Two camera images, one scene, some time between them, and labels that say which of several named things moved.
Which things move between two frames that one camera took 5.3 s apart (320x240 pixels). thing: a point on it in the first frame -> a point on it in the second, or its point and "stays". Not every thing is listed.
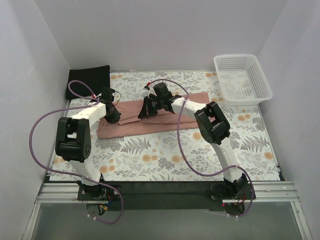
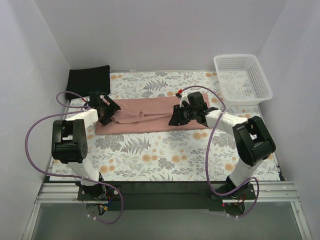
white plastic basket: (242, 80) stays
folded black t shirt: (96, 78) stays
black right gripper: (150, 106) -> (181, 114)
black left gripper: (113, 115) -> (109, 111)
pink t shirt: (130, 124) stays
